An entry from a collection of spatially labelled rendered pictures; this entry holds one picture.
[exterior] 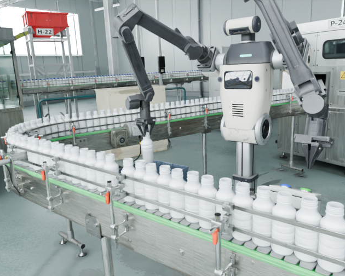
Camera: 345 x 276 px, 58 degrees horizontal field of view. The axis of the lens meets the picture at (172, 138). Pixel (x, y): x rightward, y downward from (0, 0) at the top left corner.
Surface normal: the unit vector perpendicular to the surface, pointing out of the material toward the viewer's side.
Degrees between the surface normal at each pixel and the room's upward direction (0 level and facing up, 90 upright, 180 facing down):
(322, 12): 90
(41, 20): 90
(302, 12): 90
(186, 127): 91
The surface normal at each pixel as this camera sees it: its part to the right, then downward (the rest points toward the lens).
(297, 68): -0.34, 0.33
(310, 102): -0.53, -0.14
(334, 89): -0.84, 0.16
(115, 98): 0.55, 0.17
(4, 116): 0.78, 0.11
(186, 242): -0.63, 0.20
